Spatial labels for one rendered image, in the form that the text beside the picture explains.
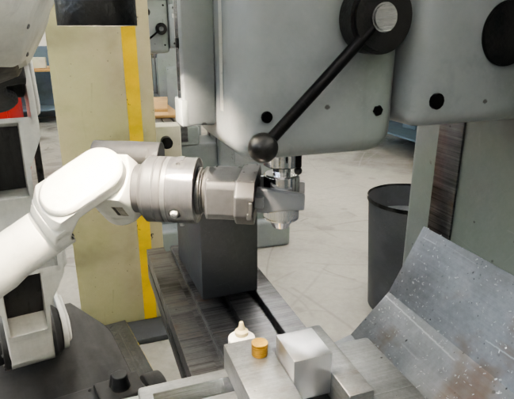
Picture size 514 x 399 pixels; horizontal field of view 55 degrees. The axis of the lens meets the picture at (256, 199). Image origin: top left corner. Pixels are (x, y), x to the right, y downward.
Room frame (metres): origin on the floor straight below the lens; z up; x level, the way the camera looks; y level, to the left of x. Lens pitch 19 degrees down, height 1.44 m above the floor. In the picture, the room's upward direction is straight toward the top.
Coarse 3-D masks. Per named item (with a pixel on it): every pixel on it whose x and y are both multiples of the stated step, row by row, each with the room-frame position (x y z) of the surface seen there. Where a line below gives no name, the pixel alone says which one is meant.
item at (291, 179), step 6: (264, 174) 0.61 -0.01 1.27; (270, 174) 0.61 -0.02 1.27; (288, 174) 0.61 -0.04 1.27; (294, 174) 0.61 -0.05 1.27; (264, 180) 0.61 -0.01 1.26; (270, 180) 0.60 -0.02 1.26; (276, 180) 0.59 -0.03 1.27; (282, 180) 0.59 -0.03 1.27; (288, 180) 0.59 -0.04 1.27; (294, 180) 0.60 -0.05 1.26
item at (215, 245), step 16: (192, 224) 0.94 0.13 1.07; (208, 224) 0.89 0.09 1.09; (224, 224) 0.90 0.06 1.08; (240, 224) 0.91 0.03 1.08; (256, 224) 0.93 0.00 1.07; (192, 240) 0.94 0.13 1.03; (208, 240) 0.89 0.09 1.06; (224, 240) 0.90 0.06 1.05; (240, 240) 0.91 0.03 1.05; (256, 240) 0.93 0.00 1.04; (192, 256) 0.95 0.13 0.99; (208, 256) 0.89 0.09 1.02; (224, 256) 0.90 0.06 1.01; (240, 256) 0.91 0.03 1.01; (256, 256) 0.93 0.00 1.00; (192, 272) 0.96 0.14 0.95; (208, 272) 0.89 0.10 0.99; (224, 272) 0.90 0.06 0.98; (240, 272) 0.91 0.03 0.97; (256, 272) 0.93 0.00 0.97; (208, 288) 0.89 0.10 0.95; (224, 288) 0.90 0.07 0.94; (240, 288) 0.91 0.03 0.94; (256, 288) 0.93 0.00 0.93
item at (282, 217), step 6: (264, 186) 0.61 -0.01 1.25; (270, 186) 0.60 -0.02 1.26; (276, 186) 0.59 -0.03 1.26; (282, 186) 0.59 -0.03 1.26; (288, 186) 0.59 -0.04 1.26; (294, 186) 0.60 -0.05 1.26; (264, 216) 0.61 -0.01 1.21; (270, 216) 0.60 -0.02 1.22; (276, 216) 0.59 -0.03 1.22; (282, 216) 0.59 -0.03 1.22; (288, 216) 0.59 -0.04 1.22; (294, 216) 0.60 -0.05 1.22; (276, 222) 0.59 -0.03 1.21; (282, 222) 0.59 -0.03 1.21; (288, 222) 0.59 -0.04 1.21
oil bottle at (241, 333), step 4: (240, 324) 0.63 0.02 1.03; (240, 328) 0.63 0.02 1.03; (244, 328) 0.64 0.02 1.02; (232, 332) 0.65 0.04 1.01; (236, 332) 0.63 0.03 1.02; (240, 332) 0.63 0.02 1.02; (244, 332) 0.63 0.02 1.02; (248, 332) 0.64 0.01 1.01; (228, 336) 0.64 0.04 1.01; (232, 336) 0.63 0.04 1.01; (236, 336) 0.63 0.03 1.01; (240, 336) 0.63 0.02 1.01; (244, 336) 0.63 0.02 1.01; (248, 336) 0.63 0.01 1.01; (252, 336) 0.64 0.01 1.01; (228, 340) 0.63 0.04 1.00; (232, 340) 0.63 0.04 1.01; (236, 340) 0.62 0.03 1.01; (240, 340) 0.62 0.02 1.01
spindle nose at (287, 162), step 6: (294, 156) 0.60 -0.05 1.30; (270, 162) 0.60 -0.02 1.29; (276, 162) 0.59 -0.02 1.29; (282, 162) 0.59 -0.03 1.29; (288, 162) 0.59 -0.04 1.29; (294, 162) 0.60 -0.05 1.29; (276, 168) 0.59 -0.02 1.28; (282, 168) 0.59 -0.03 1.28; (288, 168) 0.59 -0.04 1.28; (294, 168) 0.60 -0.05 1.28
